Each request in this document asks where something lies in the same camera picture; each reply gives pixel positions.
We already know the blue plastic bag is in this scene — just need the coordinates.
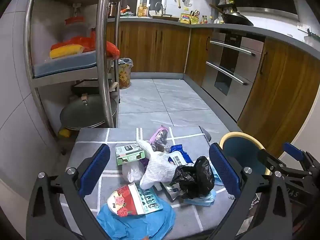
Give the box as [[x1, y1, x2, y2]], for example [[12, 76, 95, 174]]
[[96, 200, 176, 240]]

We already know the orange plastic bag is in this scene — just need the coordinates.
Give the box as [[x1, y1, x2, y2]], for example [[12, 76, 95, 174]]
[[51, 31, 121, 60]]

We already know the clear plastic bag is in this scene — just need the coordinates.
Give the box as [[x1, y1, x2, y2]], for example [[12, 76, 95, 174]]
[[122, 160, 146, 183]]

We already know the steel kitchen rack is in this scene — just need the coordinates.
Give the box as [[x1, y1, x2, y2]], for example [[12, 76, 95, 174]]
[[24, 0, 121, 137]]

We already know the white paper towel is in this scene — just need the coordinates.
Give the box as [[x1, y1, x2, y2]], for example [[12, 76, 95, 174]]
[[136, 139, 182, 190]]

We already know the blue bin with cream rim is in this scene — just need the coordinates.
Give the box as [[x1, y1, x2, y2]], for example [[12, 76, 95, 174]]
[[219, 131, 272, 177]]

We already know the blue wet wipes packet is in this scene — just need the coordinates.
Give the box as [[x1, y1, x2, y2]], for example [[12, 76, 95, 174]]
[[168, 144, 195, 167]]

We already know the wok with glass lid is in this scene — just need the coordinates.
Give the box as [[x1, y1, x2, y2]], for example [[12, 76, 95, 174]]
[[59, 93, 118, 131]]

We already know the floral trash can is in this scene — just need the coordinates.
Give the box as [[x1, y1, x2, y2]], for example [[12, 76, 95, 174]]
[[117, 58, 133, 89]]

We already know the dark sink tray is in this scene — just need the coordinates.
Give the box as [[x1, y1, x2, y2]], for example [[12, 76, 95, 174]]
[[152, 14, 180, 22]]

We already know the red floral packet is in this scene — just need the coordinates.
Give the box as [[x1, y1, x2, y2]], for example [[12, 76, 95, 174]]
[[107, 184, 146, 217]]

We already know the small white sachet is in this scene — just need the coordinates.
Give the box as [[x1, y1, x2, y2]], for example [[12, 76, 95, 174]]
[[160, 181, 184, 202]]

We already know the condiment rack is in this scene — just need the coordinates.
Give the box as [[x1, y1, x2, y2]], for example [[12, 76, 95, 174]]
[[217, 0, 236, 14]]

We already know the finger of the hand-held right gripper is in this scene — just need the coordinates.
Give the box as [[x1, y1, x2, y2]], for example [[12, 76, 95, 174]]
[[283, 142, 320, 173], [257, 149, 287, 175]]

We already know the yellow corn packet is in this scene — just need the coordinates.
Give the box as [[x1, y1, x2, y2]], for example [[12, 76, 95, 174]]
[[49, 44, 85, 60]]

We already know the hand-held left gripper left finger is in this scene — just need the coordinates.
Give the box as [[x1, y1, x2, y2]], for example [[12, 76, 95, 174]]
[[26, 144, 111, 240]]

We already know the white bowl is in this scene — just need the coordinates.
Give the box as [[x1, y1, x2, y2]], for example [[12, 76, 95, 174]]
[[304, 29, 320, 48]]

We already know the green white carton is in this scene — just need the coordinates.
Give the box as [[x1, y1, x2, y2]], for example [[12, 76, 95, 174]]
[[115, 143, 147, 166]]

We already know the grey countertop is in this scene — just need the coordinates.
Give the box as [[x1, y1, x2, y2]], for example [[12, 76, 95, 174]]
[[106, 15, 320, 60]]

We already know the purple packet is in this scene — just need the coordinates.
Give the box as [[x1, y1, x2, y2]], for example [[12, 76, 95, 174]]
[[149, 126, 170, 153]]

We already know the black plastic bag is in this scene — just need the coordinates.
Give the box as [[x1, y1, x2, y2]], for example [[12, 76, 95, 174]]
[[170, 156, 215, 200]]

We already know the grey checked mat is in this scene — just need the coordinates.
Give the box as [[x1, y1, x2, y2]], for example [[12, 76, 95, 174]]
[[59, 126, 240, 240]]

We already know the teal white packet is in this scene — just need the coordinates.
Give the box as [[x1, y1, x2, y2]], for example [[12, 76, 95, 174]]
[[132, 182, 163, 215]]

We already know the wooden base cabinet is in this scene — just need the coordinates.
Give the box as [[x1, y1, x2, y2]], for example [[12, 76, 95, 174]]
[[237, 36, 320, 157], [106, 21, 213, 87]]

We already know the steel built-in oven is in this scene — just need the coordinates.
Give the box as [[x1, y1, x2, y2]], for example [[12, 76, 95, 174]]
[[201, 29, 266, 123]]

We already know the blue tray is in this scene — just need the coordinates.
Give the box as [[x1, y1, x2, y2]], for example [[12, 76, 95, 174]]
[[33, 50, 97, 78]]

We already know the blue face mask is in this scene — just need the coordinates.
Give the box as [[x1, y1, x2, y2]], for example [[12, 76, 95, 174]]
[[183, 189, 217, 207]]

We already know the black wok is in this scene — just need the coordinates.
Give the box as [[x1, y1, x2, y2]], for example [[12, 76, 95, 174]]
[[209, 4, 254, 27]]

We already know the white container orange lid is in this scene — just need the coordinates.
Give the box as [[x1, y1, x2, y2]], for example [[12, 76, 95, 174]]
[[64, 16, 88, 42]]

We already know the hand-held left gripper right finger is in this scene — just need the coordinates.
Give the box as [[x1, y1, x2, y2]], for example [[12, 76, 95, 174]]
[[209, 142, 293, 240]]

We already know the black pan with wooden handle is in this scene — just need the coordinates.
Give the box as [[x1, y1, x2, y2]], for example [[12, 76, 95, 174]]
[[72, 79, 118, 96]]

